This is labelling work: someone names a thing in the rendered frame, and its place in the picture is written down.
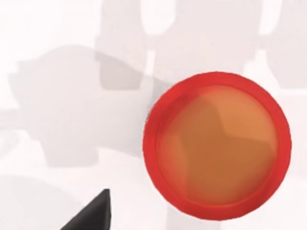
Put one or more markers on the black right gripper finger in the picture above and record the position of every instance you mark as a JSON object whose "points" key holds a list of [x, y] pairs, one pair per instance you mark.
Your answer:
{"points": [[94, 214]]}

